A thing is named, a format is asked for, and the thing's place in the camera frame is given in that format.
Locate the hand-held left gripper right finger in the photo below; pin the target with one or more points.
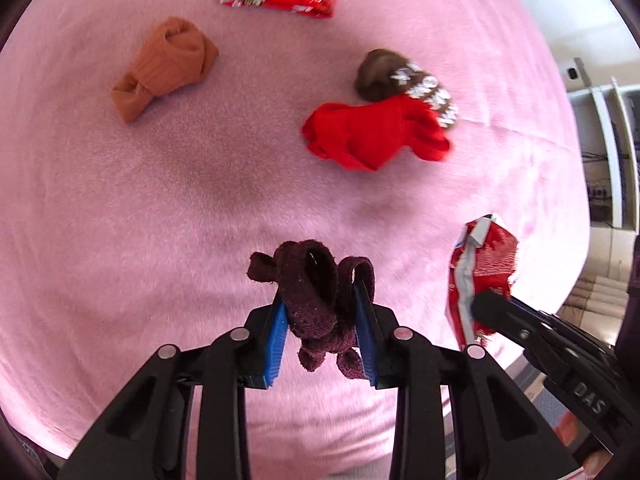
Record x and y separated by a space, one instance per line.
365 355

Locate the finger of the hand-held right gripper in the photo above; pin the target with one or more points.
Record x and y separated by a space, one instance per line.
505 317

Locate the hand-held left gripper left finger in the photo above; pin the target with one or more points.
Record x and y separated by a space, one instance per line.
277 355

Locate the red and white snack bag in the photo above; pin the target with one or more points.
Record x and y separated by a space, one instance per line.
487 260

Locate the dark maroon sock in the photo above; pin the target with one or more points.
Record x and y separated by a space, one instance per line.
310 300

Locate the person's right hand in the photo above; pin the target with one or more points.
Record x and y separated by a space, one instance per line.
597 464

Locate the beige cushioned seat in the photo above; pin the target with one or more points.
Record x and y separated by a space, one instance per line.
600 285

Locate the pink bed sheet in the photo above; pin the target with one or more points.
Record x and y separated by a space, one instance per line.
150 200

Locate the white open shelf rack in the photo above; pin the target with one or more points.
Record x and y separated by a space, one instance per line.
602 125

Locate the red sock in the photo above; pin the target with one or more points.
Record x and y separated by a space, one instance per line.
365 130

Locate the brown sock with white print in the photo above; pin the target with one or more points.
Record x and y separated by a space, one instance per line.
380 75

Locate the orange-brown sock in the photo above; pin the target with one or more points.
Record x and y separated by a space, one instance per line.
165 65

